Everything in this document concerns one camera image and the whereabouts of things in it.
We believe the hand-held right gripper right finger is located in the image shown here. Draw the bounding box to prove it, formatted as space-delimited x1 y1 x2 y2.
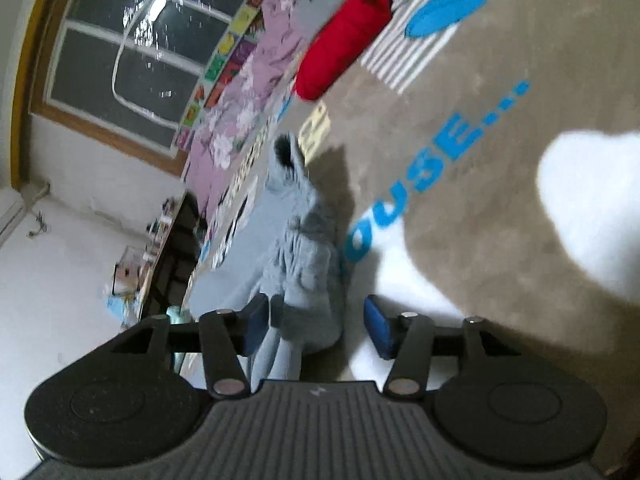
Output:
363 293 522 397

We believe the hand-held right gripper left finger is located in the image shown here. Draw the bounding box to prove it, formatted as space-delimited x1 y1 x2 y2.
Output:
107 293 271 399

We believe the grey-blue garment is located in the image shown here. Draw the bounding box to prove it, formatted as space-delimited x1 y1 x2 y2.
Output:
187 132 352 392

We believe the dark wooden desk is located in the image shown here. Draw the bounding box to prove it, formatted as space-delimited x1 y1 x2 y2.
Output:
135 192 209 322

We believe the pile of small desk things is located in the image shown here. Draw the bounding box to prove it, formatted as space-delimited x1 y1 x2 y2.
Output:
104 199 179 322

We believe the beige printed blanket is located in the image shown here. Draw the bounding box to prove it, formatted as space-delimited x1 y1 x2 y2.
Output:
186 0 640 387

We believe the purple floral cloth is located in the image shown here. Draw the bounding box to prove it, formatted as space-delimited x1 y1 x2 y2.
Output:
183 0 321 221

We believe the colourful patterned mat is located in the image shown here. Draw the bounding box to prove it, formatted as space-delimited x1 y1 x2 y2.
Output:
172 0 282 152

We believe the red garment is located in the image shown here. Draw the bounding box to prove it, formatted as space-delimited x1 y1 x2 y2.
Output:
294 0 396 102

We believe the wooden framed window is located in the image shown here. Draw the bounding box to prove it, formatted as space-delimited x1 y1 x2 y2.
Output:
29 0 267 177

